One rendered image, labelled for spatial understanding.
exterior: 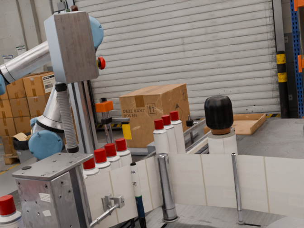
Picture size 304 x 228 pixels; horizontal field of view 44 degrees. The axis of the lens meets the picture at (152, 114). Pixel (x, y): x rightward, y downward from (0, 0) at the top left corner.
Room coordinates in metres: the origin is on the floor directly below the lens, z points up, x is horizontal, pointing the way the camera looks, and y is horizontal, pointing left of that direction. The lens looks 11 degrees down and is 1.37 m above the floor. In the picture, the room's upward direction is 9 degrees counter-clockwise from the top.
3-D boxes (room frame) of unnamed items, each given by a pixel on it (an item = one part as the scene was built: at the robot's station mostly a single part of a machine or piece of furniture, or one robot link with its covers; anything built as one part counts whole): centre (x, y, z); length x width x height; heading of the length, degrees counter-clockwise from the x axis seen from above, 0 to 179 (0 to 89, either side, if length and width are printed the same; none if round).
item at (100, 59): (1.11, 0.13, 1.33); 0.04 x 0.03 x 0.04; 23
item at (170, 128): (1.39, -0.05, 0.98); 0.05 x 0.05 x 0.20
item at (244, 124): (2.02, -0.45, 0.85); 0.30 x 0.26 x 0.04; 148
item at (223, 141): (1.09, -0.20, 1.03); 0.09 x 0.09 x 0.30
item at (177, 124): (1.44, -0.09, 0.98); 0.05 x 0.05 x 0.20
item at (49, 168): (0.77, 0.22, 1.14); 0.14 x 0.11 x 0.01; 148
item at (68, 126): (1.09, 0.25, 1.18); 0.04 x 0.04 x 0.21
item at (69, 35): (1.13, 0.21, 1.38); 0.17 x 0.10 x 0.19; 23
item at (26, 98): (5.41, 1.53, 0.57); 1.20 x 0.85 x 1.14; 160
